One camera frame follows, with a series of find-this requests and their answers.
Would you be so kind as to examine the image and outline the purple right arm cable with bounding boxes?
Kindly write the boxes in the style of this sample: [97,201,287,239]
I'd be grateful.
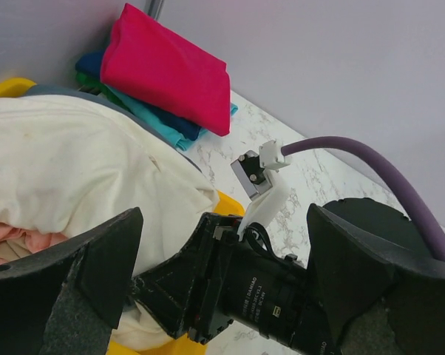
[282,135,445,266]

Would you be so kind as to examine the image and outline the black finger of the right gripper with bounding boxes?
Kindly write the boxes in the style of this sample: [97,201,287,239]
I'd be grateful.
[129,246,199,337]

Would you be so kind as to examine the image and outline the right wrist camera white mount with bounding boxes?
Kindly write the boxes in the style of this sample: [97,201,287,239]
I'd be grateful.
[231,140,291,237]

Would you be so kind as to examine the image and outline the folded navy blue t shirt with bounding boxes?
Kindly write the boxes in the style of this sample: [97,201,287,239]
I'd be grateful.
[75,50,205,151]

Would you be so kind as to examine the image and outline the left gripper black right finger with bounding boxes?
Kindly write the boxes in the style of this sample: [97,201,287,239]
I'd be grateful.
[307,198,445,354]

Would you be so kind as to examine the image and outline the grey blue t shirt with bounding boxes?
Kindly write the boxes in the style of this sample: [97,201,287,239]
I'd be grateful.
[24,84,205,175]

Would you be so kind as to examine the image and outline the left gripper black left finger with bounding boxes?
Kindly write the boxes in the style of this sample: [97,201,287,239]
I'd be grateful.
[0,208,143,354]

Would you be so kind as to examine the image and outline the folded turquoise t shirt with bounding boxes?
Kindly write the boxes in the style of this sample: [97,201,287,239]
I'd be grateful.
[109,90,239,152]

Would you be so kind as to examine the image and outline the yellow plastic tray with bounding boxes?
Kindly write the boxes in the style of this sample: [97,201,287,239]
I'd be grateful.
[0,78,245,355]

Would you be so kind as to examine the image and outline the cream white t shirt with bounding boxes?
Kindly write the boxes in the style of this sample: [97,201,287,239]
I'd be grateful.
[0,94,220,351]

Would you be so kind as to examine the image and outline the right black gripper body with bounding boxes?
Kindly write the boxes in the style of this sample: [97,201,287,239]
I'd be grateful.
[188,213,341,354]

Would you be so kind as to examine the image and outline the folded green t shirt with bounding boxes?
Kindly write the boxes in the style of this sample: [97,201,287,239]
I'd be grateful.
[75,71,129,112]

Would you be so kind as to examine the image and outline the folded magenta t shirt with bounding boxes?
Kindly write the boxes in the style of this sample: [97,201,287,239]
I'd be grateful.
[100,4,231,136]

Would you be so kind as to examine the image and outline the pink t shirt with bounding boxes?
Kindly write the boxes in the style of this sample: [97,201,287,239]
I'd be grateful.
[0,223,68,265]

